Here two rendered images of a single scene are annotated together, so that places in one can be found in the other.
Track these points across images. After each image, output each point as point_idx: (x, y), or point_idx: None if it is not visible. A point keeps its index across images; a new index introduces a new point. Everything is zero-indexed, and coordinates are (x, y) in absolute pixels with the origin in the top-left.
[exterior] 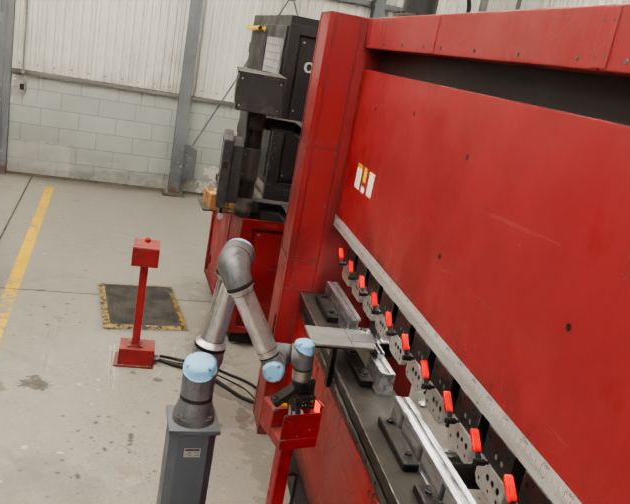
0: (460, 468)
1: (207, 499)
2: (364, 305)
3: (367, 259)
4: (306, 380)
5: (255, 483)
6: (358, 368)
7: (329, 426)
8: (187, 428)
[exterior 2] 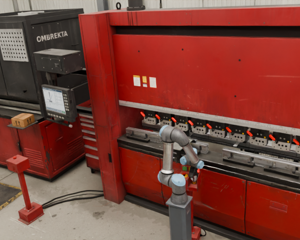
0: None
1: (143, 235)
2: (177, 127)
3: (168, 110)
4: None
5: (145, 218)
6: None
7: None
8: (185, 203)
